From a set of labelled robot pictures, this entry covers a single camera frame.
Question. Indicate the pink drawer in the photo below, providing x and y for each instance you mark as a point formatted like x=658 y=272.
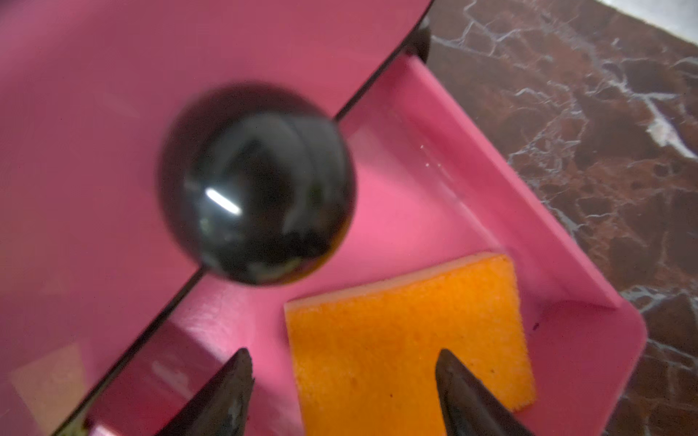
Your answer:
x=89 y=92
x=431 y=189

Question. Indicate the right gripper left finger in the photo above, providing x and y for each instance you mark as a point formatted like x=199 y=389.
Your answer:
x=221 y=406

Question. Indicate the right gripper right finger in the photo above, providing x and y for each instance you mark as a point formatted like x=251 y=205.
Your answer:
x=468 y=408

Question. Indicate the pink bottom drawer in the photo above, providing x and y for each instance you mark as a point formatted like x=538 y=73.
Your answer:
x=431 y=189

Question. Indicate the orange foam sponge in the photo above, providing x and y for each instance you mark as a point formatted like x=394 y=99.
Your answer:
x=365 y=358

